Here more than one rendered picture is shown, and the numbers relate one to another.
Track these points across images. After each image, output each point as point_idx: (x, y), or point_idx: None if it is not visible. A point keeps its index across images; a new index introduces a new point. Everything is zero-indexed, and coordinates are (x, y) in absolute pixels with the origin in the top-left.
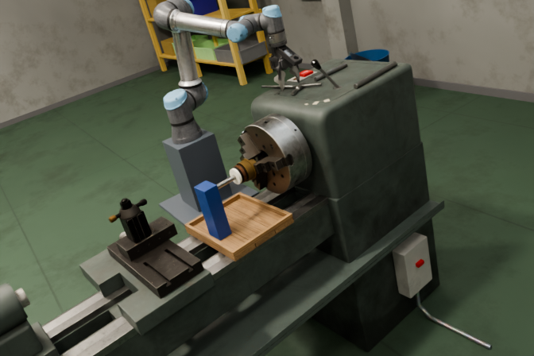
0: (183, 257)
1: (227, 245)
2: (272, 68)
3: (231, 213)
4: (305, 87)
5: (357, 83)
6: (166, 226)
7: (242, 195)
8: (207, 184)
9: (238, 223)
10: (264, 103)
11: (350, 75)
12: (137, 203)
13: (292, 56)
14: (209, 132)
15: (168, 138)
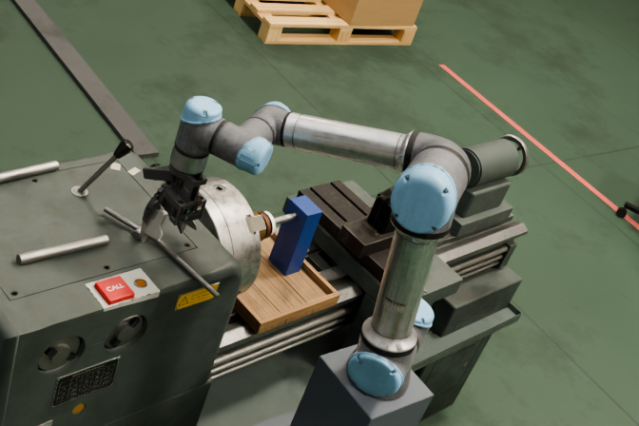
0: (319, 200)
1: (272, 243)
2: (200, 216)
3: (271, 297)
4: (131, 235)
5: (52, 162)
6: (351, 224)
7: (255, 312)
8: (302, 204)
9: (260, 271)
10: (218, 241)
11: (34, 222)
12: (387, 196)
13: (163, 165)
14: (331, 367)
15: (421, 397)
